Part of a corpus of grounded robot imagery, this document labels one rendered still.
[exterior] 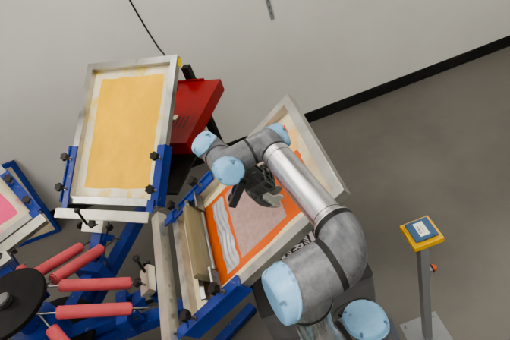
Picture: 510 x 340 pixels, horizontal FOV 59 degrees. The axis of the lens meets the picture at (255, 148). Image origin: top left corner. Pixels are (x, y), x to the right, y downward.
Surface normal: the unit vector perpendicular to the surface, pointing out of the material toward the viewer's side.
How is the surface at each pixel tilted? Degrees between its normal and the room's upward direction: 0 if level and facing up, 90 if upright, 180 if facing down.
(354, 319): 8
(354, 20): 90
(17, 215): 32
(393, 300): 0
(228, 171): 80
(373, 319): 8
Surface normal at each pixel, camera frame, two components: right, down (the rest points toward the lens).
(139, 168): -0.36, -0.25
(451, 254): -0.27, -0.72
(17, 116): 0.24, 0.59
